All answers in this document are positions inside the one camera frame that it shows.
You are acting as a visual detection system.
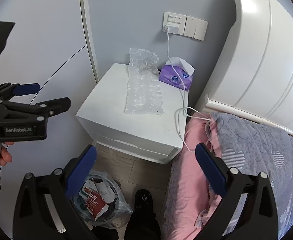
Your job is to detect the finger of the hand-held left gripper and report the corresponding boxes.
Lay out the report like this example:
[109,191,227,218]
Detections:
[0,82,41,103]
[0,97,71,122]

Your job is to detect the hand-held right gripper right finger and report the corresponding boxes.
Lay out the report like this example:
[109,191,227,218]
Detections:
[195,142,279,240]

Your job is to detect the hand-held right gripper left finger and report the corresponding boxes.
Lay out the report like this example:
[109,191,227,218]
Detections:
[13,144,97,240]

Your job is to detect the green snack packet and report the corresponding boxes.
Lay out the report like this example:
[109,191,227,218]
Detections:
[76,191,87,212]

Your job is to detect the white paper slip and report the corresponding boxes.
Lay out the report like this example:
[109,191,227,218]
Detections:
[93,179,115,203]

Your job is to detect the grey round trash bin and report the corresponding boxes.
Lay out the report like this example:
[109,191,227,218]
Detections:
[74,174,123,227]

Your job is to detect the clear bubble wrap sheet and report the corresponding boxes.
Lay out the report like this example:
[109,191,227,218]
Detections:
[124,47,165,116]

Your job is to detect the trash bin with plastic liner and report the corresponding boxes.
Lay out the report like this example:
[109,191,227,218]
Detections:
[73,169,133,228]

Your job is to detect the person's left hand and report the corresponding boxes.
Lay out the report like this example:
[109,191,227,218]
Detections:
[0,141,15,167]

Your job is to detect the pink quilt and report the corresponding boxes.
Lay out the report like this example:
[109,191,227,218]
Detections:
[162,117,239,240]

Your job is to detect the white nightstand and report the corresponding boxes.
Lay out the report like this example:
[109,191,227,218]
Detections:
[76,63,188,165]

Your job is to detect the grey blue patterned blanket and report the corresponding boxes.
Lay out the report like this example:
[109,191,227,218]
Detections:
[210,112,293,240]

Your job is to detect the person's black shoe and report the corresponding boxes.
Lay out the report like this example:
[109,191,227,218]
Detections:
[134,189,154,215]

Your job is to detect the person's black pants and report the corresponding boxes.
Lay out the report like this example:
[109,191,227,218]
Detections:
[91,205,162,240]

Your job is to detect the purple tissue box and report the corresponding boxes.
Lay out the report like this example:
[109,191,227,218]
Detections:
[159,57,195,91]

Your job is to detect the white bed headboard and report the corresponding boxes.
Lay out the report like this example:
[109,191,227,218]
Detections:
[195,0,293,141]

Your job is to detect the white door frame trim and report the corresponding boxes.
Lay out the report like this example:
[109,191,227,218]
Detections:
[78,0,100,85]

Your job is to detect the white charger cable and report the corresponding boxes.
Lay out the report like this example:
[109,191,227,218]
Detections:
[165,27,212,153]

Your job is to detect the white wall socket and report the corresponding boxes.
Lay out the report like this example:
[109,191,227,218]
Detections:
[164,11,187,36]

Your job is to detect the white wall switch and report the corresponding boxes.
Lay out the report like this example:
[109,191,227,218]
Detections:
[184,16,208,41]

